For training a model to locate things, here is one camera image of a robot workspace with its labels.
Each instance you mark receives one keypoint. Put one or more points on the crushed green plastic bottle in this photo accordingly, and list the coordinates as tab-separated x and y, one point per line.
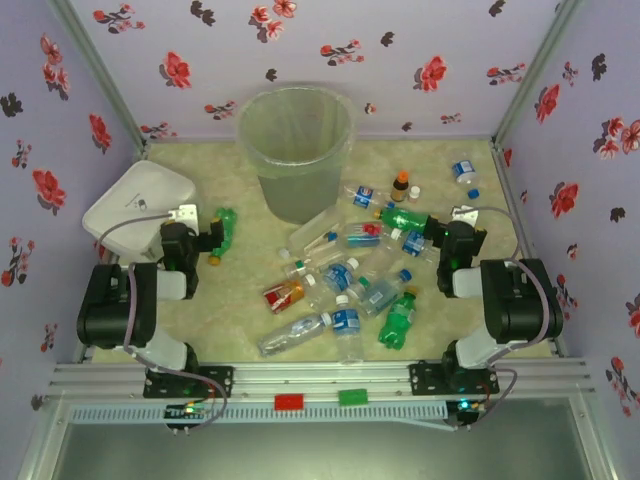
227	225

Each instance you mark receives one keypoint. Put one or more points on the green yellow-capped soda bottle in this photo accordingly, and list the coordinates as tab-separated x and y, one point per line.
405	218
397	320

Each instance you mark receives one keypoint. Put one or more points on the blue bottle cap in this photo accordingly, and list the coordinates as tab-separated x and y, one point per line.
473	193

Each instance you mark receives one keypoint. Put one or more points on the capless blue label bottle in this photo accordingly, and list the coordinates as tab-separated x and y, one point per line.
464	170

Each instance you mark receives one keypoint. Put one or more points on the clear blue-capped water bottle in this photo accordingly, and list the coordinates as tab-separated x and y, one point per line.
380	297

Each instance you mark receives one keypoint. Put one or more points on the clear teal-capped bottle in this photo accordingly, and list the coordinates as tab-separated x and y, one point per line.
363	282

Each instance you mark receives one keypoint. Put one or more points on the clear green-banded bottle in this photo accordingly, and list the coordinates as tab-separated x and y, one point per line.
299	262

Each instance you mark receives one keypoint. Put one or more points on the red label plastic bottle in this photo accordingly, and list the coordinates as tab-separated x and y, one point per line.
280	297

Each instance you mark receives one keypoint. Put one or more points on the clear white-capped bottle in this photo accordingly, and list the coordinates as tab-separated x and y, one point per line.
311	281

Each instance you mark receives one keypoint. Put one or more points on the crushed clear long bottle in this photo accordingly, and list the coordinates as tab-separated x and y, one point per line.
290	334

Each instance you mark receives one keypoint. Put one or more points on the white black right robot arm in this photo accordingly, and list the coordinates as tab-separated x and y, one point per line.
520	305

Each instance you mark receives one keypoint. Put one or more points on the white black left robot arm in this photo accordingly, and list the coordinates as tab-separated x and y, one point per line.
115	310

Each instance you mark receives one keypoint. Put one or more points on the grey mesh waste bin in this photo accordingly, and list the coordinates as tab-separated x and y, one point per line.
300	195

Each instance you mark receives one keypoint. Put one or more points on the small white-capped pink bottle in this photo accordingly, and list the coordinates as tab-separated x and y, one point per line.
414	192

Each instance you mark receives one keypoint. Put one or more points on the brown orange-capped bottle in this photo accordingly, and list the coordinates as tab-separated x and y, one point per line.
400	190

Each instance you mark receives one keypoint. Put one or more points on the white plastic container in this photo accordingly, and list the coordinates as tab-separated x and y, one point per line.
135	200

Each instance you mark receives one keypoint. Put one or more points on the small pepsi label bottle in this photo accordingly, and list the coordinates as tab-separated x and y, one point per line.
364	196

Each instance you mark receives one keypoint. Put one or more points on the small circuit board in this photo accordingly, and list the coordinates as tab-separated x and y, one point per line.
187	411
469	411

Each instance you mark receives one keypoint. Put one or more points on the red toy block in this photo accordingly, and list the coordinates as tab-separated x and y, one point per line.
289	401

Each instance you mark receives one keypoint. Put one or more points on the green toy block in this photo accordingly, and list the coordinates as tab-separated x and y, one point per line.
353	397

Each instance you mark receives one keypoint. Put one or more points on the grey front panel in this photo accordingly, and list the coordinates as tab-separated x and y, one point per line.
320	450

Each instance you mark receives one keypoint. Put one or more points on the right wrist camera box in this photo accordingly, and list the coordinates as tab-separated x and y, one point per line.
467	214

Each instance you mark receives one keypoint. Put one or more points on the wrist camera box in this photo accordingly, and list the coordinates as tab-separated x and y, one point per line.
185	211
467	214

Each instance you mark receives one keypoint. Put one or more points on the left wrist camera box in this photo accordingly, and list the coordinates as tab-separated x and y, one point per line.
185	211

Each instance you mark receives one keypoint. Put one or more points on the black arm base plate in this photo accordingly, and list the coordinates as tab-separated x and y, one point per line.
425	377
220	380

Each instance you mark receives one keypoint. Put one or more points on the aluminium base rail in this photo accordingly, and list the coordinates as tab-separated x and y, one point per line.
320	380

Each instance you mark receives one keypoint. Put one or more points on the aluminium corner post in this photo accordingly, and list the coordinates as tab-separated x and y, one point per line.
100	75
537	65

